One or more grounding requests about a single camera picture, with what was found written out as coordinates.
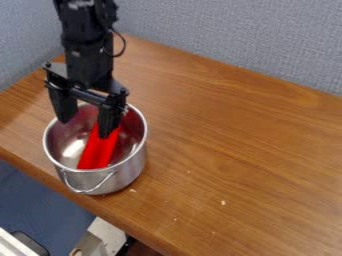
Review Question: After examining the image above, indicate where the red star-shaped block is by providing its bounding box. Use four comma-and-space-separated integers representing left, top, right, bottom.
77, 123, 120, 169

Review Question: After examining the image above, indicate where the white object under table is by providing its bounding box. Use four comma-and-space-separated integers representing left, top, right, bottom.
68, 217, 126, 256

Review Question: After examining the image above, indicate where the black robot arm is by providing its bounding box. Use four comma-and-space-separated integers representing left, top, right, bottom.
44, 0, 129, 138

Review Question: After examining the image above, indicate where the metal pot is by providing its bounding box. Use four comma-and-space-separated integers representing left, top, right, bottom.
42, 103, 148, 195

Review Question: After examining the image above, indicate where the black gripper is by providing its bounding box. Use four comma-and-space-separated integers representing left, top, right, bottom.
44, 41, 128, 138

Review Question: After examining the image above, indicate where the black and white equipment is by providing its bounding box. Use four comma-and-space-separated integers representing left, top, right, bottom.
0, 228, 49, 256

